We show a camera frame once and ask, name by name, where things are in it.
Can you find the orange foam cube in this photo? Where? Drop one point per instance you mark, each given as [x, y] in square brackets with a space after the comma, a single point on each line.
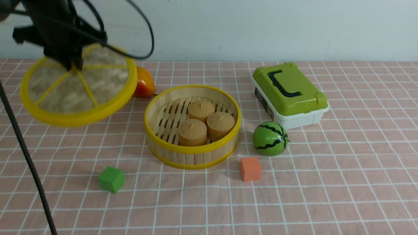
[250, 169]

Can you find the green foam cube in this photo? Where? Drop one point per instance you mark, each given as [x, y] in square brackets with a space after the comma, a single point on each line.
[111, 179]

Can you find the green lidded white storage box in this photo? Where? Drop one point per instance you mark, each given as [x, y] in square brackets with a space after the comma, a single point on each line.
[288, 96]

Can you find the brown bun back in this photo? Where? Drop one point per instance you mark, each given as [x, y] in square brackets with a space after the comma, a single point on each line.
[201, 110]

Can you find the brown bun front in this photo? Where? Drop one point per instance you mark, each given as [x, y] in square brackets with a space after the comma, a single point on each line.
[192, 132]

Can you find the bamboo steamer basket yellow rim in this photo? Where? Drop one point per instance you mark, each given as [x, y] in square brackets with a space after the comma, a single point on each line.
[166, 112]

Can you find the yellow woven bamboo steamer lid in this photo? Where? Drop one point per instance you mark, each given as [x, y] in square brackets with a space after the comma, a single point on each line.
[68, 98]

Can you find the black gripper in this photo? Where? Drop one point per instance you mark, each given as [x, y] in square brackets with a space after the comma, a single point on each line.
[58, 42]

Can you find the green toy watermelon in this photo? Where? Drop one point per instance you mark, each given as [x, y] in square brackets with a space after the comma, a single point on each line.
[270, 139]

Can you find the orange yellow toy mango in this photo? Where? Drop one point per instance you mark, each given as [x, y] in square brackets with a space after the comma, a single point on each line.
[146, 86]

